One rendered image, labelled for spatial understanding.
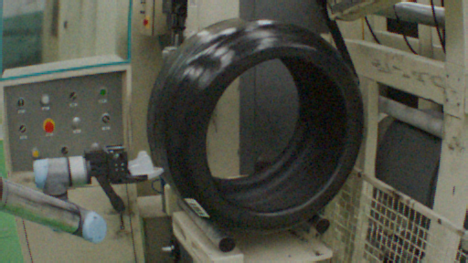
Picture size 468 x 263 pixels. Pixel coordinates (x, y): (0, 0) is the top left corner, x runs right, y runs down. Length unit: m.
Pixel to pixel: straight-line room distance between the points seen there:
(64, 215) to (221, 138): 0.71
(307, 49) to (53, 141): 1.04
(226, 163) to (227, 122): 0.13
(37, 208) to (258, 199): 0.78
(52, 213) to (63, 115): 0.86
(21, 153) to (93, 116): 0.35
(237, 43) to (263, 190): 0.55
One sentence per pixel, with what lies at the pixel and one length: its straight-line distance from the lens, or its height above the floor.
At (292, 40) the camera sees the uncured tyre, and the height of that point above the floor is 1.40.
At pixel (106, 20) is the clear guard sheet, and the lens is 1.98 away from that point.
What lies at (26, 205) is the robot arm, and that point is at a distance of 1.17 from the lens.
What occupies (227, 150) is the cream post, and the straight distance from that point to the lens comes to 1.78.
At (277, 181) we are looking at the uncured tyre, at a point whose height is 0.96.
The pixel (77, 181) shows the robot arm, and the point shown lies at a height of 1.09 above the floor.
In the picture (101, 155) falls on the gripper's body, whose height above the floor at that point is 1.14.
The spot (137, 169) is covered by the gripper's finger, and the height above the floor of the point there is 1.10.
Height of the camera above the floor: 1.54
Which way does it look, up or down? 15 degrees down
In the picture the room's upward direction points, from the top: straight up
